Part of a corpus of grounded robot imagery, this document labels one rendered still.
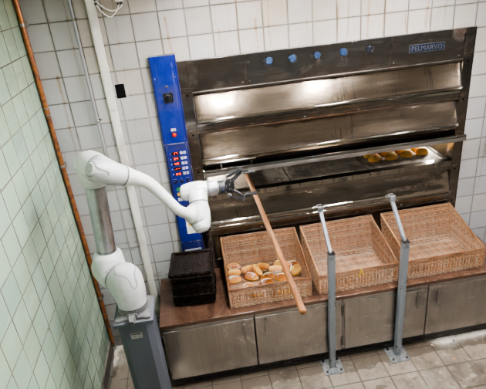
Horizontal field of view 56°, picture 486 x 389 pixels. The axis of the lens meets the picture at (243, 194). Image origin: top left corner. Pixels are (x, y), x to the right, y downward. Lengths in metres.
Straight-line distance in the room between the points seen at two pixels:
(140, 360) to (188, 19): 1.94
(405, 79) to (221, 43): 1.24
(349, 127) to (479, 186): 1.19
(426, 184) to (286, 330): 1.49
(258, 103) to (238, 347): 1.63
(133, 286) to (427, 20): 2.39
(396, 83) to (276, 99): 0.81
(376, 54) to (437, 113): 0.64
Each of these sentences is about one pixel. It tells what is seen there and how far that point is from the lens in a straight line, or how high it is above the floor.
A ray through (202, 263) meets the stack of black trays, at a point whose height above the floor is 0.83.
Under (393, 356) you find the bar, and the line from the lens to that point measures 3.62.
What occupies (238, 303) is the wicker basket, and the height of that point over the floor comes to 0.61.
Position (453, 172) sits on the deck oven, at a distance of 3.73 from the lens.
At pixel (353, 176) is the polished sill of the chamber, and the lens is 3.38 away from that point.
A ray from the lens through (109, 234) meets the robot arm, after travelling 2.48.
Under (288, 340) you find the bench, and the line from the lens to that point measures 3.30.
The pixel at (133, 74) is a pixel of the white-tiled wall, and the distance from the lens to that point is 2.94.
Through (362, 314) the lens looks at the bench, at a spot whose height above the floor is 0.39.
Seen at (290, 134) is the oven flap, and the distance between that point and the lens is 3.12.
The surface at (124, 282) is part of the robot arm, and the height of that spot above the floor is 1.23.
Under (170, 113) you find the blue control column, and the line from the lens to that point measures 2.95.
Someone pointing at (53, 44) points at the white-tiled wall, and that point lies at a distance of 2.98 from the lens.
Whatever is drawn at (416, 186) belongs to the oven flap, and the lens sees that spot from 3.63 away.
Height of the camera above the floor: 2.55
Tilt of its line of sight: 26 degrees down
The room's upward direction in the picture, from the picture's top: 6 degrees counter-clockwise
